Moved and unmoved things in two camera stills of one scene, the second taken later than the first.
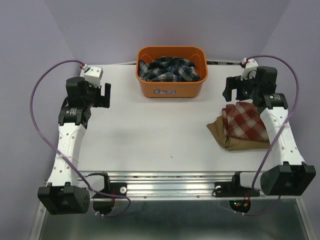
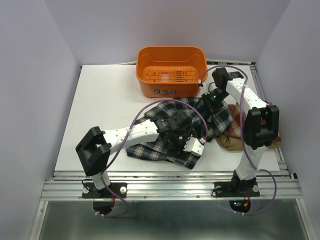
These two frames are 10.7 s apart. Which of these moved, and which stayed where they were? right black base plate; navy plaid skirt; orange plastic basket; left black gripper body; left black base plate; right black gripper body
Moved: navy plaid skirt; left black gripper body; right black gripper body
Stayed: left black base plate; right black base plate; orange plastic basket
